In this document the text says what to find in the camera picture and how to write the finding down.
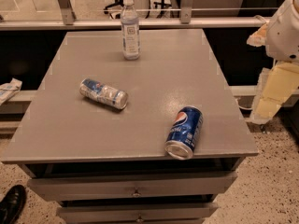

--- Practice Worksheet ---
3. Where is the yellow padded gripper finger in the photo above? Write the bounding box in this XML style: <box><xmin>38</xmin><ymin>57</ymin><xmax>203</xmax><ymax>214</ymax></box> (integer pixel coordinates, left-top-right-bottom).
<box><xmin>247</xmin><ymin>23</ymin><xmax>268</xmax><ymax>47</ymax></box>
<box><xmin>249</xmin><ymin>61</ymin><xmax>299</xmax><ymax>124</ymax></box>

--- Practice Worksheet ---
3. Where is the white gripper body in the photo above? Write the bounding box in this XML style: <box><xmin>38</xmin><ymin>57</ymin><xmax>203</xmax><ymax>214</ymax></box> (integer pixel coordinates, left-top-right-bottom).
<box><xmin>265</xmin><ymin>0</ymin><xmax>299</xmax><ymax>63</ymax></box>

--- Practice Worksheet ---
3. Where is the silver blue redbull can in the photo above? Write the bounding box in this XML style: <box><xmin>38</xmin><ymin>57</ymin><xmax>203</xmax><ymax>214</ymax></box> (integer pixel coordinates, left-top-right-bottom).
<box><xmin>79</xmin><ymin>78</ymin><xmax>128</xmax><ymax>110</ymax></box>

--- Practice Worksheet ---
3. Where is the blue pepsi can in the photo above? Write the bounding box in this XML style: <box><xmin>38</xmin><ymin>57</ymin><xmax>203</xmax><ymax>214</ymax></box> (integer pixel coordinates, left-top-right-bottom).
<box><xmin>165</xmin><ymin>106</ymin><xmax>203</xmax><ymax>160</ymax></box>

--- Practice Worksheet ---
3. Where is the grey metal railing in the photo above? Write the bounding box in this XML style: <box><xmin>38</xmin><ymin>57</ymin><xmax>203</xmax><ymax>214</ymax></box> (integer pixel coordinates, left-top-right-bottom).
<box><xmin>0</xmin><ymin>0</ymin><xmax>299</xmax><ymax>32</ymax></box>

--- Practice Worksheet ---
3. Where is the grey drawer cabinet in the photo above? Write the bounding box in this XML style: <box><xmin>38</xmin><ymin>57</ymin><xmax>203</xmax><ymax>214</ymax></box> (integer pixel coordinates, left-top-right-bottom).
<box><xmin>2</xmin><ymin>29</ymin><xmax>257</xmax><ymax>224</ymax></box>

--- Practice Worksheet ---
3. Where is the clear plastic water bottle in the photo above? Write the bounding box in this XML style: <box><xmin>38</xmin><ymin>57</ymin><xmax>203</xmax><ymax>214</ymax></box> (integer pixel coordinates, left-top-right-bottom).
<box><xmin>121</xmin><ymin>0</ymin><xmax>140</xmax><ymax>60</ymax></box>

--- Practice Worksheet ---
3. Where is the upper grey drawer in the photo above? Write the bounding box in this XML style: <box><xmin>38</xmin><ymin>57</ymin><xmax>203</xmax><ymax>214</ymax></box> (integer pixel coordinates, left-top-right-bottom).
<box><xmin>27</xmin><ymin>172</ymin><xmax>237</xmax><ymax>201</ymax></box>

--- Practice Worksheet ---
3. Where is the grey drawer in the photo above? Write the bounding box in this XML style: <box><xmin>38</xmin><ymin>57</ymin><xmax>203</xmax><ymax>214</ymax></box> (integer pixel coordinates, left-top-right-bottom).
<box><xmin>57</xmin><ymin>203</ymin><xmax>218</xmax><ymax>223</ymax></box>
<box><xmin>27</xmin><ymin>172</ymin><xmax>237</xmax><ymax>201</ymax></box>

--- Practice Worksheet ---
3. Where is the lower grey drawer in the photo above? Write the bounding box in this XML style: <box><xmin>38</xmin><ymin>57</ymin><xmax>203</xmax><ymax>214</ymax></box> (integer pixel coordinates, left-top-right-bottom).
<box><xmin>57</xmin><ymin>203</ymin><xmax>218</xmax><ymax>223</ymax></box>

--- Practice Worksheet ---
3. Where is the crumpled white wrapper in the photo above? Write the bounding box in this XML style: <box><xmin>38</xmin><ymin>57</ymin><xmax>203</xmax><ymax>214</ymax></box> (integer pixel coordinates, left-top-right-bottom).
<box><xmin>0</xmin><ymin>78</ymin><xmax>22</xmax><ymax>105</ymax></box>

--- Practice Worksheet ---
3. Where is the black shoe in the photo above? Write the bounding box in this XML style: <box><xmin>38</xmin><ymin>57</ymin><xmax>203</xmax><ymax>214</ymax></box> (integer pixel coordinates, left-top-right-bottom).
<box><xmin>0</xmin><ymin>185</ymin><xmax>26</xmax><ymax>224</ymax></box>

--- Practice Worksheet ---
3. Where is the white cable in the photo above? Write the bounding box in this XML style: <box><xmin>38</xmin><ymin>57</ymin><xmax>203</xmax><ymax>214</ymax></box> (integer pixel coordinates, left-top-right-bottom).
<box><xmin>235</xmin><ymin>97</ymin><xmax>254</xmax><ymax>112</ymax></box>

